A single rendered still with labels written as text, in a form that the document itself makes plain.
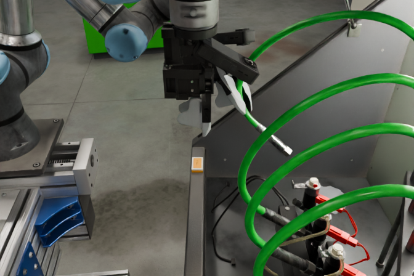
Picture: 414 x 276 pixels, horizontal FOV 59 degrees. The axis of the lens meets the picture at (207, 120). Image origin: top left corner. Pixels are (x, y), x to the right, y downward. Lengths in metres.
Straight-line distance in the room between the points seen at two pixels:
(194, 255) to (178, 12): 0.49
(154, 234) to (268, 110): 1.25
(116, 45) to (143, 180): 1.73
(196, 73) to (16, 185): 0.63
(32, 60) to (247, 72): 0.61
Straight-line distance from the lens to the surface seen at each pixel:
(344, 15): 0.68
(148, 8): 0.85
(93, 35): 4.01
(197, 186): 0.94
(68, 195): 1.05
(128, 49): 0.73
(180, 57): 0.59
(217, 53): 0.58
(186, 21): 0.55
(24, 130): 1.00
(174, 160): 2.53
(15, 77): 0.97
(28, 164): 0.97
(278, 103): 1.01
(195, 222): 0.87
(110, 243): 2.10
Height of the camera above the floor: 1.60
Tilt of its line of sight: 33 degrees down
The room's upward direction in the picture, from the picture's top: straight up
